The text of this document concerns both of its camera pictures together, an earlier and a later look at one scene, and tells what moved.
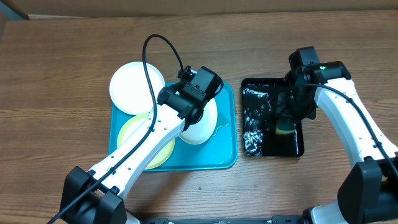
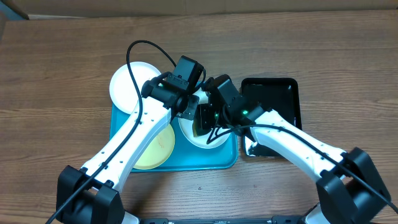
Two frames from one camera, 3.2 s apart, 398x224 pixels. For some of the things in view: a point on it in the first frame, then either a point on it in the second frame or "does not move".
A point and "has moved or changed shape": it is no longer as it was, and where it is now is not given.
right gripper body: (295, 107) → (213, 119)
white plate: (130, 89) does not move
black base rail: (275, 219) does not move
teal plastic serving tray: (218, 152) does not move
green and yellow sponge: (285, 126) has moved or changed shape
